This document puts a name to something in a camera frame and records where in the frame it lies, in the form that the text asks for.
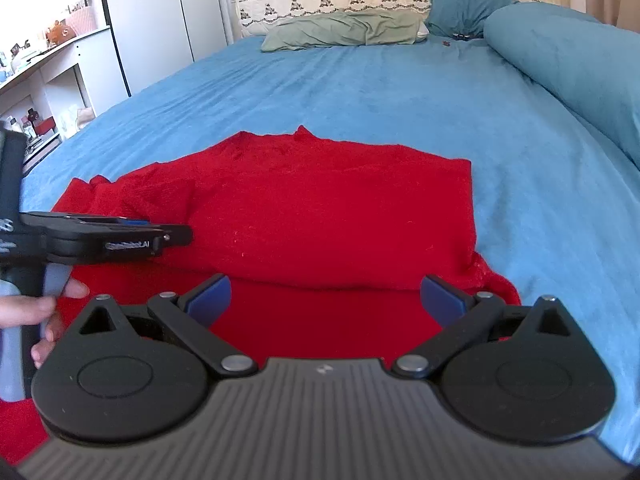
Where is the pink basket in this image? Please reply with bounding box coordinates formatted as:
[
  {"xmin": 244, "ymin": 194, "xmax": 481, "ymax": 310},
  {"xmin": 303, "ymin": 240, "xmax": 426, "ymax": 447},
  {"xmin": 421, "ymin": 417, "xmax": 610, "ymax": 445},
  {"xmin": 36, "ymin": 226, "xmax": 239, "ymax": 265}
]
[{"xmin": 66, "ymin": 6, "xmax": 99, "ymax": 37}]

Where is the person's left hand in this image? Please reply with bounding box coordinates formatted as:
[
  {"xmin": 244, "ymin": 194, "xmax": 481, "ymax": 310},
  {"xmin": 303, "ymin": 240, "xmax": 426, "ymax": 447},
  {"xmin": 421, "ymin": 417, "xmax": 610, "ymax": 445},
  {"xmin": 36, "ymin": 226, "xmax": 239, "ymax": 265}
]
[{"xmin": 0, "ymin": 280, "xmax": 91, "ymax": 367}]

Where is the white desk with shelves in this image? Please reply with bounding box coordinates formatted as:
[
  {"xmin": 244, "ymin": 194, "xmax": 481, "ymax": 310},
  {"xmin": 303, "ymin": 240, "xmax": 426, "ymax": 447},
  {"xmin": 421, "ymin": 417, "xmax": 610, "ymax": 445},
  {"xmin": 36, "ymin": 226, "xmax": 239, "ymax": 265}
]
[{"xmin": 0, "ymin": 24, "xmax": 132, "ymax": 173}]

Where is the rolled blue duvet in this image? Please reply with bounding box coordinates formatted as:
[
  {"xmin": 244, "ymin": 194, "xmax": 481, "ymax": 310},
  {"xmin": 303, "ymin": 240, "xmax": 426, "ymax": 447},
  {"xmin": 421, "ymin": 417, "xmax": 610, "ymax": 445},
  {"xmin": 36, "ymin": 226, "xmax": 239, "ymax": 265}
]
[{"xmin": 482, "ymin": 2, "xmax": 640, "ymax": 170}]

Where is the blue pillow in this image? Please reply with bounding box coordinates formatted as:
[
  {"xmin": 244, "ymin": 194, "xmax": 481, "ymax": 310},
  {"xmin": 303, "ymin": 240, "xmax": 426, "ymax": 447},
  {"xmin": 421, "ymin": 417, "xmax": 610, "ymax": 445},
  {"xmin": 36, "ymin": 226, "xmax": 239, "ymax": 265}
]
[{"xmin": 423, "ymin": 0, "xmax": 522, "ymax": 39}]

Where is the bed with blue sheet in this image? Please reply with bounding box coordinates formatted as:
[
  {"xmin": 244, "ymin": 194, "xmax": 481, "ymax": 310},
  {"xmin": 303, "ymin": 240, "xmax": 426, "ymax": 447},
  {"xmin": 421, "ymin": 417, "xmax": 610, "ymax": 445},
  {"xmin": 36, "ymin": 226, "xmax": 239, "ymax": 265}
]
[{"xmin": 19, "ymin": 34, "xmax": 640, "ymax": 463}]

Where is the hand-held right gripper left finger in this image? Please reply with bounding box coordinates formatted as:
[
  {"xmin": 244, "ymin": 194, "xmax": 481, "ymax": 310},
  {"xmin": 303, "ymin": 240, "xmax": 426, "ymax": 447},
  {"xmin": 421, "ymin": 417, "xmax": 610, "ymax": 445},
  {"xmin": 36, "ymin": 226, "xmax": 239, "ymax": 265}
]
[{"xmin": 75, "ymin": 274, "xmax": 260, "ymax": 380}]

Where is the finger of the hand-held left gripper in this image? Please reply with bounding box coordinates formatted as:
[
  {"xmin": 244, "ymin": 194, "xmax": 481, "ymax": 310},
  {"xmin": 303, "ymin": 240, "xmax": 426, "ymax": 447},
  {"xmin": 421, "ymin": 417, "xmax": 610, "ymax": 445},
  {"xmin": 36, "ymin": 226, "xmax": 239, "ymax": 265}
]
[
  {"xmin": 21, "ymin": 211, "xmax": 152, "ymax": 233},
  {"xmin": 46, "ymin": 224, "xmax": 194, "ymax": 266}
]

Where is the grey and white wardrobe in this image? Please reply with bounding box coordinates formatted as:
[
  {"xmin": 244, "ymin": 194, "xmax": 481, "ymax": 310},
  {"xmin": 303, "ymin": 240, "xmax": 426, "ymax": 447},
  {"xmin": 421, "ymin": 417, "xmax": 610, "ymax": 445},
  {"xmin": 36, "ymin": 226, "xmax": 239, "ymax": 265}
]
[{"xmin": 96, "ymin": 0, "xmax": 229, "ymax": 98}]

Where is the red knitted sweater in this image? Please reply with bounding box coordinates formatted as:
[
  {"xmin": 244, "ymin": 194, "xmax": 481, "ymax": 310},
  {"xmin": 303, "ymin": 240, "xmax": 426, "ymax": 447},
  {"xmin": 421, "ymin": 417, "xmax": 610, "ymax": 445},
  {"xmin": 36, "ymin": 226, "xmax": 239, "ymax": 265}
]
[{"xmin": 0, "ymin": 125, "xmax": 522, "ymax": 466}]

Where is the orange plush toy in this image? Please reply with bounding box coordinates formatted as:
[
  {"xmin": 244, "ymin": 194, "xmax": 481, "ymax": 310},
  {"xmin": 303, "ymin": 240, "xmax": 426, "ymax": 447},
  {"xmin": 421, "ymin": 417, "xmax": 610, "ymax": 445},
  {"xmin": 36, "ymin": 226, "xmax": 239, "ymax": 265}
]
[{"xmin": 46, "ymin": 19, "xmax": 77, "ymax": 45}]

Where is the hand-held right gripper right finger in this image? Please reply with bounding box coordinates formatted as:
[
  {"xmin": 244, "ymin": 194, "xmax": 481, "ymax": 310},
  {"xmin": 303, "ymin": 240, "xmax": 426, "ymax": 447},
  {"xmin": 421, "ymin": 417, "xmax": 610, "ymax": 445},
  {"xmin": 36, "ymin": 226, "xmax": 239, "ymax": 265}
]
[{"xmin": 392, "ymin": 275, "xmax": 586, "ymax": 379}]

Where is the small red box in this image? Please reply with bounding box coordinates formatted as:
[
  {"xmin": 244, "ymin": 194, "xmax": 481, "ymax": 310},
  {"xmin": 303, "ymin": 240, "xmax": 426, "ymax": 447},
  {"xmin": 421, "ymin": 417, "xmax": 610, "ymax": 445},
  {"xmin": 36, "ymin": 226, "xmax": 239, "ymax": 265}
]
[{"xmin": 30, "ymin": 115, "xmax": 57, "ymax": 138}]

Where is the green pillow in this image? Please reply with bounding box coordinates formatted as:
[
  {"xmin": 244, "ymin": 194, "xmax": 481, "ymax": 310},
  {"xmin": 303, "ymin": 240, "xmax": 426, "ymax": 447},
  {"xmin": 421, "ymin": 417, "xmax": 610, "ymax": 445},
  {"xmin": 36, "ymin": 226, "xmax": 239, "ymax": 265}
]
[{"xmin": 260, "ymin": 8, "xmax": 427, "ymax": 53}]

